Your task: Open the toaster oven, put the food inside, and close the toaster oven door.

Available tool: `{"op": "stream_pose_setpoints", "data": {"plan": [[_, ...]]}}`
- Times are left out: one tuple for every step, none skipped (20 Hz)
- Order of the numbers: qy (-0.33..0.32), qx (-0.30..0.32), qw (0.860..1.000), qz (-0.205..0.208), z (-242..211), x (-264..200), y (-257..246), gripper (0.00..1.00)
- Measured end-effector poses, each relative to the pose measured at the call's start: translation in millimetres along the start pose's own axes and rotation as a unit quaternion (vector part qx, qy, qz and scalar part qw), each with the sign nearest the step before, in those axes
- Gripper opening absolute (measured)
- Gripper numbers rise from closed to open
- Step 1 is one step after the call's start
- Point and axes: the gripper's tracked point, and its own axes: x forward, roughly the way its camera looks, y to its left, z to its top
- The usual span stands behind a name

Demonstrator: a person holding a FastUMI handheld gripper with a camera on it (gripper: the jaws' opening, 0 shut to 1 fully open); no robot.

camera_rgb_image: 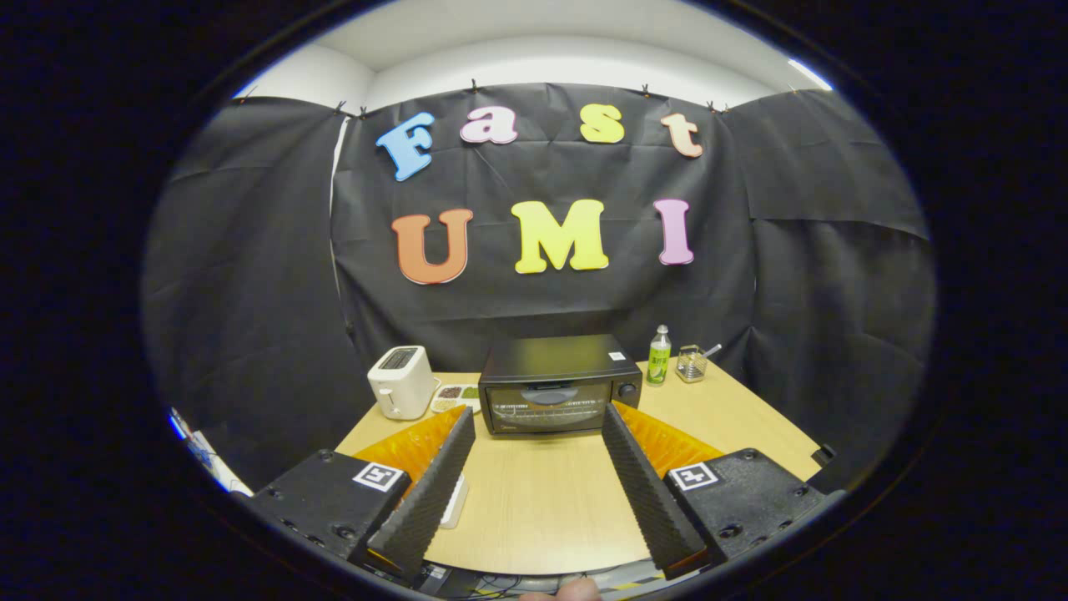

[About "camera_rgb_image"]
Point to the white rectangular plate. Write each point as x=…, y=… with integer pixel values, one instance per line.
x=456, y=501

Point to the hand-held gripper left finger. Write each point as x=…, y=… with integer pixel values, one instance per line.
x=430, y=492

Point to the white divided seasoning dish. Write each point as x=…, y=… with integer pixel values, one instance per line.
x=455, y=392

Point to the white pop-up toaster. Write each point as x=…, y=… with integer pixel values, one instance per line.
x=400, y=384

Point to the ceiling light panel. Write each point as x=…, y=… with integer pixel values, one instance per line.
x=811, y=73

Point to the metal utensil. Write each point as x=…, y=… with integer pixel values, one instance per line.
x=713, y=350

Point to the green label bottle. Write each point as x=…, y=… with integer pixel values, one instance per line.
x=658, y=363

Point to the printed paper sheets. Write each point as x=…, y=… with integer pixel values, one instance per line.
x=209, y=459

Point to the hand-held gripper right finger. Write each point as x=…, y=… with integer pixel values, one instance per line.
x=647, y=492

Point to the black toaster oven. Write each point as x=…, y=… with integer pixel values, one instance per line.
x=551, y=359

